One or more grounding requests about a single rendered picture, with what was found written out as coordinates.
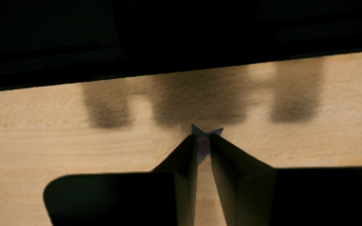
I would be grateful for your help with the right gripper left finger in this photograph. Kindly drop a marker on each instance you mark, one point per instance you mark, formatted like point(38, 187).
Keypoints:
point(128, 198)

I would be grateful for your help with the white star-shaped pin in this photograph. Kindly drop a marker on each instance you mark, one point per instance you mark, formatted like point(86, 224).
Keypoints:
point(195, 130)

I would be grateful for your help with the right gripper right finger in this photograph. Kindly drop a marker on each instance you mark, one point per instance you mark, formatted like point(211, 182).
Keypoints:
point(254, 193)

